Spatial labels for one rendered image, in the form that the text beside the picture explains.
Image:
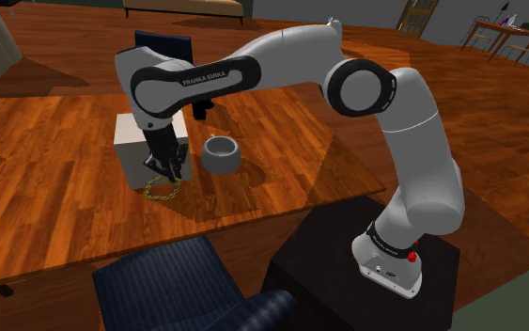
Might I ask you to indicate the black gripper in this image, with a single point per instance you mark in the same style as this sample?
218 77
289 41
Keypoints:
161 141

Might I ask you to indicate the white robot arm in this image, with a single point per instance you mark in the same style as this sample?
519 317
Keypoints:
410 151

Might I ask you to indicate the white box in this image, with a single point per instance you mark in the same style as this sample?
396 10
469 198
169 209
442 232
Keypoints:
129 137

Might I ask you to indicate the grey bowl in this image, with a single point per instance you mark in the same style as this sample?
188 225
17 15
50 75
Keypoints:
220 160

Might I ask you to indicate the wooden table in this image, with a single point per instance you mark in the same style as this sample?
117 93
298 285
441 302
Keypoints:
62 206

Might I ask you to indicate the dark blue striped armchair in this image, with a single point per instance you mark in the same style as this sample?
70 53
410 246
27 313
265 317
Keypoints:
168 284

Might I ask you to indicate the black robot stand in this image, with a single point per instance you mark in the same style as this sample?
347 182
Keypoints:
319 284

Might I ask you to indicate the wooden glazed door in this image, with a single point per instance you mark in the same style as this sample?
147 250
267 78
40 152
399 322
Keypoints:
417 17

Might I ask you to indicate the small brown dining table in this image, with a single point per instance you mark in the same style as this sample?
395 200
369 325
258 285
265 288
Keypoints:
507 31

